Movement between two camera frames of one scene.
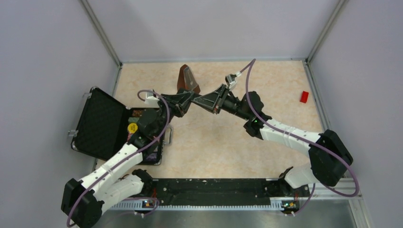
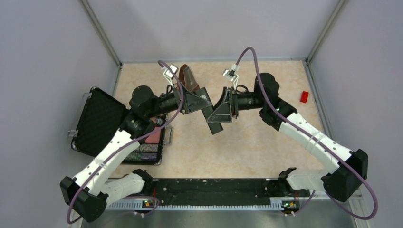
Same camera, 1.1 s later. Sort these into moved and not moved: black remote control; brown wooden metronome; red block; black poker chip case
Moved: black remote control
Not moved: black poker chip case; brown wooden metronome; red block
